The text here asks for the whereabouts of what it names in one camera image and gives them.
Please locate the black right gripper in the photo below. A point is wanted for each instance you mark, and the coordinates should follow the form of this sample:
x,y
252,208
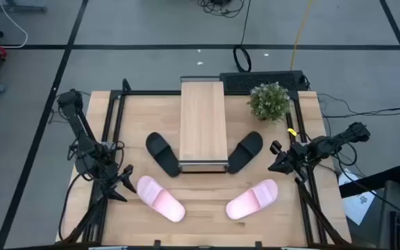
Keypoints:
x,y
299,159

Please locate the small green potted plant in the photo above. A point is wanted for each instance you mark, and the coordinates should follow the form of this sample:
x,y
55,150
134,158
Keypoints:
x,y
268,102

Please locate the pink slide sandal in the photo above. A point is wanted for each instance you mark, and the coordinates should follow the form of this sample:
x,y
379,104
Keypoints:
x,y
252,199
162,199

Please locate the grey side desk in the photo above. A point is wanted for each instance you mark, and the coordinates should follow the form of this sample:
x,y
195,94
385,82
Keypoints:
x,y
387,208

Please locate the black beam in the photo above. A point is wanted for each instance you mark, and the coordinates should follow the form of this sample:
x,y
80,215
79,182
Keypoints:
x,y
370,182

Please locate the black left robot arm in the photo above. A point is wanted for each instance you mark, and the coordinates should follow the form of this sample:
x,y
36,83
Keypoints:
x,y
78,118

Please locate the yellow tape tag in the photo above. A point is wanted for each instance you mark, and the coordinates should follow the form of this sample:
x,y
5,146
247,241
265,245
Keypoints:
x,y
292,132

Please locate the grey metal table foot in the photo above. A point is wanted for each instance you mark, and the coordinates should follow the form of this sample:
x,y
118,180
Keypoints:
x,y
16,7

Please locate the black table clamp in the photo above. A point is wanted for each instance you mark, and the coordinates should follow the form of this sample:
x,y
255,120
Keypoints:
x,y
258,245
157,244

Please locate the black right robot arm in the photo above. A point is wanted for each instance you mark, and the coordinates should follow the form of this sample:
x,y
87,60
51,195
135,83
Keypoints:
x,y
328,144

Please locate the black slide sandal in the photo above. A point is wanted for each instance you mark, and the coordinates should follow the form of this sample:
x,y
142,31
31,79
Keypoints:
x,y
162,152
245,151

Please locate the white paper sheet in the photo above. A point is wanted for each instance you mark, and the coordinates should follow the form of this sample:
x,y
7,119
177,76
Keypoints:
x,y
358,205

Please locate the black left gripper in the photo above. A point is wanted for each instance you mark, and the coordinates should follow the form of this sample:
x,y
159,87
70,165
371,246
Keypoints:
x,y
111,177

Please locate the wooden shelf with metal frame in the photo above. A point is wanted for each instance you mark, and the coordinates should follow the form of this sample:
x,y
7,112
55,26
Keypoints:
x,y
203,118

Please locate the black aluminium table frame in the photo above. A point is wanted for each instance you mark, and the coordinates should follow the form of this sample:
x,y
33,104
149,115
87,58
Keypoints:
x,y
151,92

